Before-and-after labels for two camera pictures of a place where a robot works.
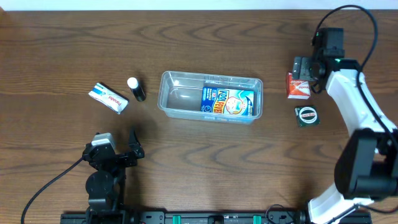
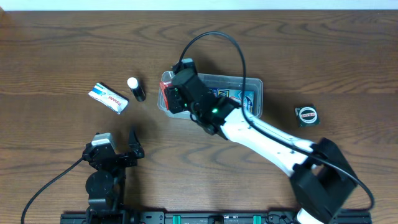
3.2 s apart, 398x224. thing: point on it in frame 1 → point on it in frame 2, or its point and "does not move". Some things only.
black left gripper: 115,158 does not move
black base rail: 205,217 does not move
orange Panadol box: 297,89 → 163,84
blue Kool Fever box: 226,101 does not move
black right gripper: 302,68 → 173,101
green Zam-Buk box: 308,116 does not move
